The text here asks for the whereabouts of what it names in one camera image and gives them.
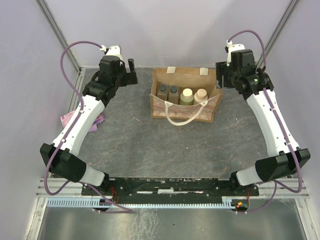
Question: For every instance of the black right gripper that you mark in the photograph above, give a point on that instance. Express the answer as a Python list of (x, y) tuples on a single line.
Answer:
[(221, 69)]

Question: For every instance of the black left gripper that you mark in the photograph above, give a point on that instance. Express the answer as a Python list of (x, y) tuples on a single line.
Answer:
[(130, 78)]

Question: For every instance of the brown canvas tote bag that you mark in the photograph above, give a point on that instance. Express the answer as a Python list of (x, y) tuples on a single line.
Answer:
[(185, 77)]

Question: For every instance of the beige lotion bottle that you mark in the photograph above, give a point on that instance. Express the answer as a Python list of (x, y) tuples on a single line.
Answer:
[(200, 96)]

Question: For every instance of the clear square bottle dark label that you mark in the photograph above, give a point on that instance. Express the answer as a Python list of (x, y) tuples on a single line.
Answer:
[(162, 92)]

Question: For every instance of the yellow-green lotion bottle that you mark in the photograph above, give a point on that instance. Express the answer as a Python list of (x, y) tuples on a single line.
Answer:
[(186, 97)]

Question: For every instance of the clear square bottle yellow liquid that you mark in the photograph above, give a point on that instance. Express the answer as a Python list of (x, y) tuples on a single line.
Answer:
[(173, 95)]

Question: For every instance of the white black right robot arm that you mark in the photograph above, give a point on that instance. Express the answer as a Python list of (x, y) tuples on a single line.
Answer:
[(285, 156)]

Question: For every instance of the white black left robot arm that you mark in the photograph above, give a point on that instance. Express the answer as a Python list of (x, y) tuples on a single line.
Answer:
[(61, 156)]

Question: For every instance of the pink tissue pack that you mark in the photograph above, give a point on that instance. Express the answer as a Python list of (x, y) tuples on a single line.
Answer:
[(65, 119)]

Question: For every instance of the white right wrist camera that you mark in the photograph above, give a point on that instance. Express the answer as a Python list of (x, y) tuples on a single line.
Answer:
[(230, 48)]

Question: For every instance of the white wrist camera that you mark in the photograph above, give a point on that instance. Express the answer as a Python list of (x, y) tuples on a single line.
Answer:
[(230, 48), (114, 50)]

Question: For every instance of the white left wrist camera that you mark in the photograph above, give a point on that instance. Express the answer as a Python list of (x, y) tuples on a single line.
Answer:
[(114, 50)]

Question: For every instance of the aluminium frame post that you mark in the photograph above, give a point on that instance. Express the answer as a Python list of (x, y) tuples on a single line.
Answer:
[(48, 15)]

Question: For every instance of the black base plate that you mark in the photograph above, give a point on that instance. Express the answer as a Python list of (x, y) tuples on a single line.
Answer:
[(149, 190)]

